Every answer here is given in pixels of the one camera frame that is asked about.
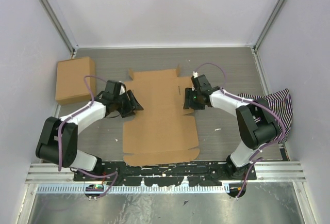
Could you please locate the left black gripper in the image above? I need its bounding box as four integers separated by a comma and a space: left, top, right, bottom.
114, 90, 144, 118

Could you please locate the folded brown cardboard box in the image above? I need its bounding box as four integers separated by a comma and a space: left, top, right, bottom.
55, 57, 96, 105

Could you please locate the aluminium front rail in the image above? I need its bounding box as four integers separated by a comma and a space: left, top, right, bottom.
25, 161, 306, 183

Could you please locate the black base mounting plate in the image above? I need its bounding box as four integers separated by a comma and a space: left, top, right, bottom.
73, 161, 258, 187

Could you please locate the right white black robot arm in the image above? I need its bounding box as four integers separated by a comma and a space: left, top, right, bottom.
184, 72, 280, 180

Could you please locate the purple cable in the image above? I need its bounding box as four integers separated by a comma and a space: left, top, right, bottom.
192, 62, 288, 199
58, 75, 119, 200

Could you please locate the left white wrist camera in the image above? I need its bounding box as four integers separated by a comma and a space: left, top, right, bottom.
118, 81, 127, 95

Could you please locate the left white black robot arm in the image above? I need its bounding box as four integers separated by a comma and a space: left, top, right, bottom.
35, 80, 143, 181

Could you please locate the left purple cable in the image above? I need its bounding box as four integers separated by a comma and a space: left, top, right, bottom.
58, 75, 119, 200

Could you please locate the brown cardboard box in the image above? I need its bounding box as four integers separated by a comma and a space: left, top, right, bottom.
55, 57, 96, 105
122, 67, 200, 167

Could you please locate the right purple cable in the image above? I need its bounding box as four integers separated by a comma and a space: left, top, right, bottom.
192, 62, 288, 199

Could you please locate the purple striped cloth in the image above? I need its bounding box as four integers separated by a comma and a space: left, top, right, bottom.
238, 88, 293, 144

